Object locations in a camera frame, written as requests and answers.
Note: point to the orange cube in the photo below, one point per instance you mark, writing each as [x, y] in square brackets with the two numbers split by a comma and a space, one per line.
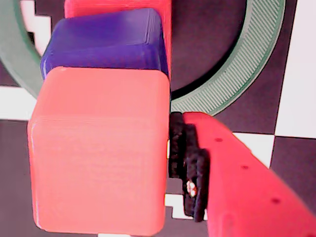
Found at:
[98, 153]

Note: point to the red cube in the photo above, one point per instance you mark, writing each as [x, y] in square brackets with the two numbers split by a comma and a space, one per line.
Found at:
[166, 37]

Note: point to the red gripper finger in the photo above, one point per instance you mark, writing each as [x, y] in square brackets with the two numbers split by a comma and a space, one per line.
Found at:
[234, 185]

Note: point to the black white marker checkerboard mat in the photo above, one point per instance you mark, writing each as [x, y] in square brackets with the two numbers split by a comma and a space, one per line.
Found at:
[291, 74]

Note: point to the blue cube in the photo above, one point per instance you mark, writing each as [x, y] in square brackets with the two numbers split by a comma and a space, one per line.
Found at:
[103, 42]

